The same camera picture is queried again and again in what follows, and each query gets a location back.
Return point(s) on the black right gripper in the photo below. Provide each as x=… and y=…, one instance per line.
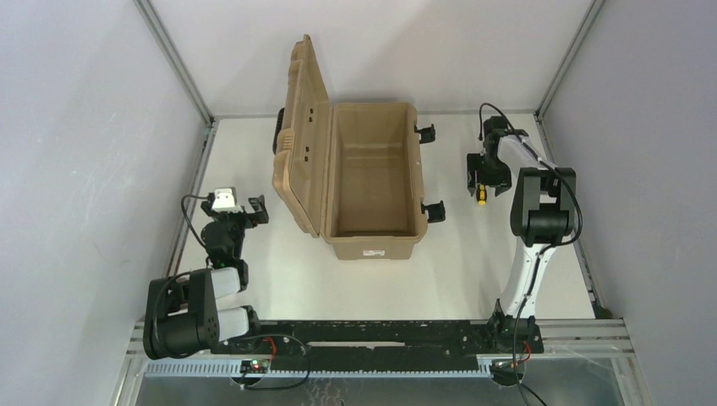
x=488, y=170

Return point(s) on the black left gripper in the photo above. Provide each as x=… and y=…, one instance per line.
x=238, y=215

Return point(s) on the black yellow screwdriver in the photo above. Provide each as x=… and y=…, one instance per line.
x=481, y=194

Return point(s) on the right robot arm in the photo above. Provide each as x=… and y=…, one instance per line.
x=543, y=217

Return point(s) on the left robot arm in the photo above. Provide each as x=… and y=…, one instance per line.
x=182, y=315

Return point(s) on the tan plastic toolbox bin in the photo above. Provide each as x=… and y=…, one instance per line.
x=349, y=172

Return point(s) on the black toolbox latch front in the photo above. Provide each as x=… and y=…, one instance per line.
x=435, y=212

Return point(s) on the black toolbox latch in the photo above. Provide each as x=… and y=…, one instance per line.
x=426, y=135
x=435, y=212

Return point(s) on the black toolbox latch rear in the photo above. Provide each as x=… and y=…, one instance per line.
x=426, y=135

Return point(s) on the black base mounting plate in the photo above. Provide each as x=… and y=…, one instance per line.
x=386, y=346

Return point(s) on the small circuit board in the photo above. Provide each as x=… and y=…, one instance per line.
x=254, y=366

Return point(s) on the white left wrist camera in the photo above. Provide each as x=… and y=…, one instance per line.
x=225, y=200

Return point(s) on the black toolbox carry handle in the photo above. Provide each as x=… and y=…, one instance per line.
x=278, y=129

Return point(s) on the aluminium frame rail right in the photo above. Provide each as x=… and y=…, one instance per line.
x=574, y=46

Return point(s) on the aluminium frame rail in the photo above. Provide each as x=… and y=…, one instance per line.
x=574, y=46
x=194, y=169

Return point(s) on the aluminium frame rail left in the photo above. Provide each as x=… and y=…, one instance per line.
x=194, y=169

